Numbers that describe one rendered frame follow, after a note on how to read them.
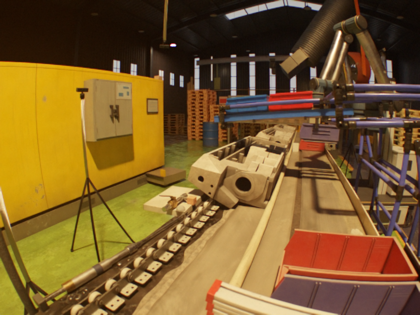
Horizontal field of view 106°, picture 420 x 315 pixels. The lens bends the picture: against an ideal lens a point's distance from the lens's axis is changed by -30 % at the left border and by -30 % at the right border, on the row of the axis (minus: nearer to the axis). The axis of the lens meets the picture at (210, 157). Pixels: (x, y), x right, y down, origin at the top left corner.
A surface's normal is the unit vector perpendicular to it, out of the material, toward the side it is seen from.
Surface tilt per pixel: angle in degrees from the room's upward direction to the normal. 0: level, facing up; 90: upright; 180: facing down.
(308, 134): 92
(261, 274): 0
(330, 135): 92
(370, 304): 88
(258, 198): 90
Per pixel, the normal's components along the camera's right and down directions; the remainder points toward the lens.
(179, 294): 0.00, -0.98
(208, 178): -0.39, 0.18
